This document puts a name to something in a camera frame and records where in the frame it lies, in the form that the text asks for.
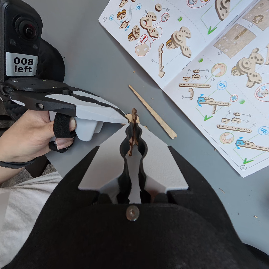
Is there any tapered wooden stick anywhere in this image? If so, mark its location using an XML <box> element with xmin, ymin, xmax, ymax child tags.
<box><xmin>129</xmin><ymin>84</ymin><xmax>177</xmax><ymax>139</ymax></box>

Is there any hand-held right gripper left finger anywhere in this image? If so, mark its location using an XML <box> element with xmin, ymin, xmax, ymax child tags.
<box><xmin>78</xmin><ymin>124</ymin><xmax>133</xmax><ymax>204</ymax></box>

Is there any person's left hand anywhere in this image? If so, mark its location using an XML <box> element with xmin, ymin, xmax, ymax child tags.
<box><xmin>0</xmin><ymin>109</ymin><xmax>76</xmax><ymax>163</ymax></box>

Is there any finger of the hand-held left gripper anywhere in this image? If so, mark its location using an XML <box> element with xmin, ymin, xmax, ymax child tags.
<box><xmin>45</xmin><ymin>94</ymin><xmax>129</xmax><ymax>125</ymax></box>
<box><xmin>72</xmin><ymin>89</ymin><xmax>129</xmax><ymax>122</ymax></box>

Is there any black wristband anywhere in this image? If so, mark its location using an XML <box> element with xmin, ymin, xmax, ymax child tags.
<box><xmin>0</xmin><ymin>158</ymin><xmax>37</xmax><ymax>169</ymax></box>

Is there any open assembly instruction booklet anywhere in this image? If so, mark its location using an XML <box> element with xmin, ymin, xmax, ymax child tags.
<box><xmin>98</xmin><ymin>0</ymin><xmax>269</xmax><ymax>178</ymax></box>

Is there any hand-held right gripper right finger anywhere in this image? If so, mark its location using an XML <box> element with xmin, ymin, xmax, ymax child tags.
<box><xmin>135</xmin><ymin>124</ymin><xmax>189</xmax><ymax>204</ymax></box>

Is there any person's white shirt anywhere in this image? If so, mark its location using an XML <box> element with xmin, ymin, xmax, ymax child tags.
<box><xmin>0</xmin><ymin>171</ymin><xmax>63</xmax><ymax>261</ymax></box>

